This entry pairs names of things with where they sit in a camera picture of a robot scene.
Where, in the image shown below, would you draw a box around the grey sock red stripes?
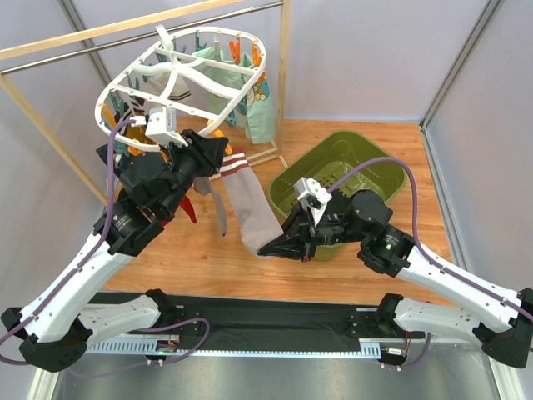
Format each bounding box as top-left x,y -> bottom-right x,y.
220,147 -> 282,257

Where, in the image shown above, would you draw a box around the white round clip hanger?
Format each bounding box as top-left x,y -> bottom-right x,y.
94,25 -> 267,152

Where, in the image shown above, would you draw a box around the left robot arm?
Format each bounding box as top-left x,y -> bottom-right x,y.
1,129 -> 228,373

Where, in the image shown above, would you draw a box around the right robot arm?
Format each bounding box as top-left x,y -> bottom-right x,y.
257,189 -> 532,368

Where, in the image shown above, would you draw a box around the mint green cartoon sock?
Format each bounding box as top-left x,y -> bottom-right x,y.
245,77 -> 275,144

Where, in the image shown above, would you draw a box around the mustard yellow sock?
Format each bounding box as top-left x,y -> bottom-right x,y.
123,125 -> 154,144

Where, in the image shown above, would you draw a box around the red panda sock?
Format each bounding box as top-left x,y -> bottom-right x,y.
157,210 -> 175,227

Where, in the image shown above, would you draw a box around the white sock black stripes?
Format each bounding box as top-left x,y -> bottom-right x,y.
145,72 -> 193,103

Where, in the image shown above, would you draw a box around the olive green plastic basket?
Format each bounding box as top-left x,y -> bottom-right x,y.
266,129 -> 407,263

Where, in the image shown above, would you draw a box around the navy blue sock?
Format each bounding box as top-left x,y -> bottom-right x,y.
96,144 -> 122,170

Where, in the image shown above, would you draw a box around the metal hanging rod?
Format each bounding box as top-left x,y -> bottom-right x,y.
1,1 -> 285,74

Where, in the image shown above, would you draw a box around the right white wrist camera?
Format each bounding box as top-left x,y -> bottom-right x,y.
293,177 -> 332,227

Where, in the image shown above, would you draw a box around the wooden drying rack frame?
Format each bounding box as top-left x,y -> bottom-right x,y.
0,0 -> 291,209

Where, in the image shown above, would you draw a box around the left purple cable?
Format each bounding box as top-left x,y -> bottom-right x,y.
0,116 -> 147,366

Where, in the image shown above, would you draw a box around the purple cable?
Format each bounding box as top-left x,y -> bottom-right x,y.
0,116 -> 147,366
326,156 -> 533,322

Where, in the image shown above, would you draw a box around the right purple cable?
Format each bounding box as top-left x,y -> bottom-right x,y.
326,156 -> 533,322

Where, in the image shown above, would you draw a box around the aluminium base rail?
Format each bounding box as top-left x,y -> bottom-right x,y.
82,303 -> 507,359

